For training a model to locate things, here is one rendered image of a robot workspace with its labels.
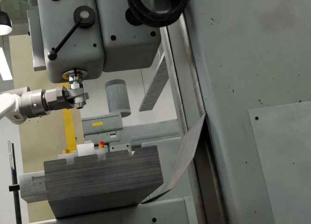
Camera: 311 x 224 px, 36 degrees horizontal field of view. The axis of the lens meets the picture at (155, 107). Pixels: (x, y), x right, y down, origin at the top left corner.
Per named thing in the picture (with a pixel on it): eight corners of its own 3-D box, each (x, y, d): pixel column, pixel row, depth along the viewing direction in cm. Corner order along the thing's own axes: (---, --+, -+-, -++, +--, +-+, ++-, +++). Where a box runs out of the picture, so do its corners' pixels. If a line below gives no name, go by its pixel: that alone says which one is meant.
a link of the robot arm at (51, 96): (60, 78, 155) (25, 85, 156) (64, 107, 153) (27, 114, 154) (72, 89, 167) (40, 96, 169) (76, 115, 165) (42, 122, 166)
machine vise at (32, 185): (20, 198, 140) (16, 161, 143) (27, 203, 154) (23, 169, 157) (139, 178, 146) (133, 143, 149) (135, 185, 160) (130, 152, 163)
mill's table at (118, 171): (46, 202, 93) (41, 161, 95) (61, 233, 210) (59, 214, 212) (164, 183, 98) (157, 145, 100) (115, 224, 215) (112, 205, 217)
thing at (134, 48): (105, 46, 153) (93, -26, 160) (101, 74, 176) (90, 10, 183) (164, 41, 157) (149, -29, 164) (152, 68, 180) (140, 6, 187)
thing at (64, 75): (61, 71, 157) (61, 69, 157) (62, 81, 165) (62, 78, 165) (88, 69, 159) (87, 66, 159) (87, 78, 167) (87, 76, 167)
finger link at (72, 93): (85, 96, 157) (66, 99, 158) (83, 86, 158) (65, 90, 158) (83, 94, 155) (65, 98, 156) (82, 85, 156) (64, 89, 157)
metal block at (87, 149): (79, 163, 150) (76, 145, 151) (79, 167, 155) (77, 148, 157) (96, 161, 150) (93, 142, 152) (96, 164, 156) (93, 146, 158)
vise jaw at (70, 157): (59, 168, 144) (57, 154, 145) (62, 175, 158) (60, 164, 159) (79, 164, 145) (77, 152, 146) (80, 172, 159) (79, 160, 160)
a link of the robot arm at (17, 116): (29, 110, 155) (-4, 116, 156) (42, 123, 165) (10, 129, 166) (28, 79, 160) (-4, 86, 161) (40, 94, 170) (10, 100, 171)
